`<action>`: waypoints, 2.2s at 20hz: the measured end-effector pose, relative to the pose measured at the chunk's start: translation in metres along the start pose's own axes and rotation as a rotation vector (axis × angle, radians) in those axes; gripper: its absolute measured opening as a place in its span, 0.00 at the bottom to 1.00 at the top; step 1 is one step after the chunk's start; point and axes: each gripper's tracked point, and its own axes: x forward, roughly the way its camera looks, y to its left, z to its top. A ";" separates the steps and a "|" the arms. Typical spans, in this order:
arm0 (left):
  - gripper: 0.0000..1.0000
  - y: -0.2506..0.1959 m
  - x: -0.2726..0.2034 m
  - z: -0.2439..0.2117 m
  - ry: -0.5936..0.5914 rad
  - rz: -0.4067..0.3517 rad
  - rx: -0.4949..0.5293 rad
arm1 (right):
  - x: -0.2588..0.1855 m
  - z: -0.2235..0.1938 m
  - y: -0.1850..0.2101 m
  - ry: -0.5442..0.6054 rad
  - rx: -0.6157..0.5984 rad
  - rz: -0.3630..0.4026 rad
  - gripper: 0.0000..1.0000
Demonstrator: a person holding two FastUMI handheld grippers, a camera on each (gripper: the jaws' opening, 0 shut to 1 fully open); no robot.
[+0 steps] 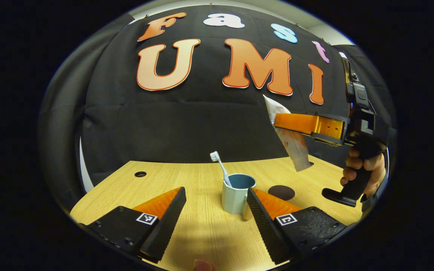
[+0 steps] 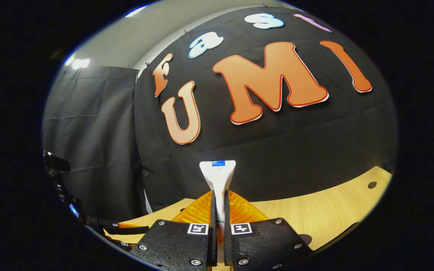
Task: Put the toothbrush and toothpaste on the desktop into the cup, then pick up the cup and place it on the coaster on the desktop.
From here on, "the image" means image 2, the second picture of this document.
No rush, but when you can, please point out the white toothpaste tube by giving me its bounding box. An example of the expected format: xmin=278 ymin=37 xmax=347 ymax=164
xmin=199 ymin=160 xmax=236 ymax=264

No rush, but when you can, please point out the ceiling light strip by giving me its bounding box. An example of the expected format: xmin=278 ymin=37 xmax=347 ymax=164
xmin=126 ymin=5 xmax=148 ymax=17

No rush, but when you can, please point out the black backdrop cloth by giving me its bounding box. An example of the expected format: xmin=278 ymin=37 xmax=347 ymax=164
xmin=134 ymin=6 xmax=398 ymax=212

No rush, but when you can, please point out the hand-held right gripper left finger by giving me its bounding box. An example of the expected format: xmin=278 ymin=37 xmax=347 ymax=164
xmin=130 ymin=191 xmax=217 ymax=271

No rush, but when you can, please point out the plain black cloth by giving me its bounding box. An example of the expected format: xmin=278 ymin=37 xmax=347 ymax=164
xmin=43 ymin=66 xmax=147 ymax=222

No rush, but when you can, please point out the wooden desktop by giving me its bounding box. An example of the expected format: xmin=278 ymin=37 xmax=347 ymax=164
xmin=104 ymin=166 xmax=393 ymax=271

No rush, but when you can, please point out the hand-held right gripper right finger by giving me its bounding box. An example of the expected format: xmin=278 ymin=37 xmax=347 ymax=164
xmin=224 ymin=190 xmax=313 ymax=271

